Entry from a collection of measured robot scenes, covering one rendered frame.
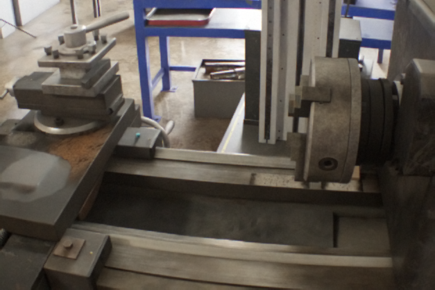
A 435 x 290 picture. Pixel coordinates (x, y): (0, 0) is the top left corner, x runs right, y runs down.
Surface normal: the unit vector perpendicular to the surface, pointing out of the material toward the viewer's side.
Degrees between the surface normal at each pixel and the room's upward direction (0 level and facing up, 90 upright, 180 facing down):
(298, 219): 6
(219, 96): 90
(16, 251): 0
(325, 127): 66
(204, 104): 90
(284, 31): 90
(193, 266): 0
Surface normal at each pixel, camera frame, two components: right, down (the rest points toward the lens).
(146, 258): -0.01, -0.85
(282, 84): -0.23, 0.51
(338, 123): -0.14, 0.08
